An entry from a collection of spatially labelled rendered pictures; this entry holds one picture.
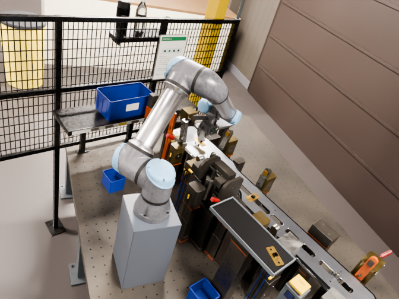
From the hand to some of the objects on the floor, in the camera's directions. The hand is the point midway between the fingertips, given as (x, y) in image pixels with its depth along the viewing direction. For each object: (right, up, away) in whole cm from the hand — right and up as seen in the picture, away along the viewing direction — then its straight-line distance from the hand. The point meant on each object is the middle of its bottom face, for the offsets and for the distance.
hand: (200, 139), depth 204 cm
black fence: (-83, -56, +71) cm, 123 cm away
